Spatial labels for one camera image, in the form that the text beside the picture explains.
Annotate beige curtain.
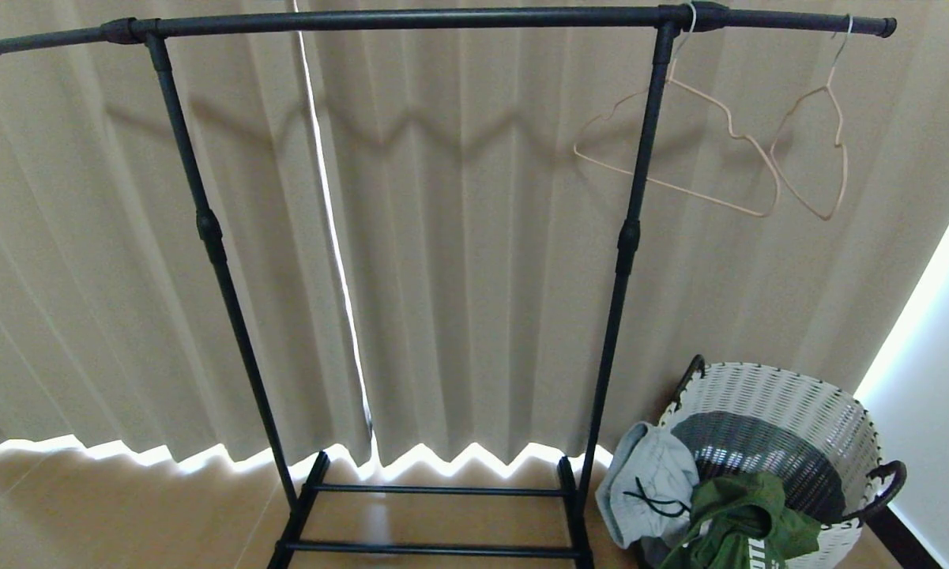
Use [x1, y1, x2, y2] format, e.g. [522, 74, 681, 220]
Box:
[0, 0, 949, 469]

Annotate white laundry basket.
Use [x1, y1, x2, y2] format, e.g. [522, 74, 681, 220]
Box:
[657, 354, 908, 569]

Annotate black clothes rack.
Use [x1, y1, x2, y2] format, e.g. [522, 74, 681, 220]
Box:
[0, 2, 898, 569]

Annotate green printed shirt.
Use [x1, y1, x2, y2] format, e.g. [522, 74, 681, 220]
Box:
[660, 471, 823, 569]

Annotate pale grey shorts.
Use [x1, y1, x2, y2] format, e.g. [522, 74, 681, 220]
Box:
[595, 421, 701, 550]

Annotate pink clothes hanger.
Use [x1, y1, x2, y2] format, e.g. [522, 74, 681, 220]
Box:
[573, 6, 781, 219]
[770, 16, 853, 221]

